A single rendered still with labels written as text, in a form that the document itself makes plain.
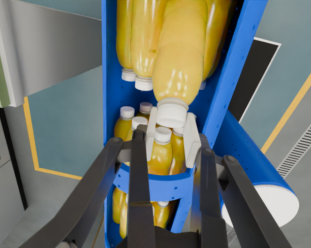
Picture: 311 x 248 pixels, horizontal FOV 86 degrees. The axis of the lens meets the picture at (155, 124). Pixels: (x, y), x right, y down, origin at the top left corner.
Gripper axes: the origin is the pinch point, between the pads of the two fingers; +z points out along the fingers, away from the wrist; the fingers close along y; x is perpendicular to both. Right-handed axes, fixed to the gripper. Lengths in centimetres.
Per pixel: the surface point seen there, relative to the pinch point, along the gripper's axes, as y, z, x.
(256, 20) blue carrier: 10.2, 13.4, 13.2
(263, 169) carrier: 43, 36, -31
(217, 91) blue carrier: 7.3, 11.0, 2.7
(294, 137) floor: 135, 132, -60
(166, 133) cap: 0.7, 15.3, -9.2
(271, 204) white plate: 46, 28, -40
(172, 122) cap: 0.2, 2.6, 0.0
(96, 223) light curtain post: -33, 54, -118
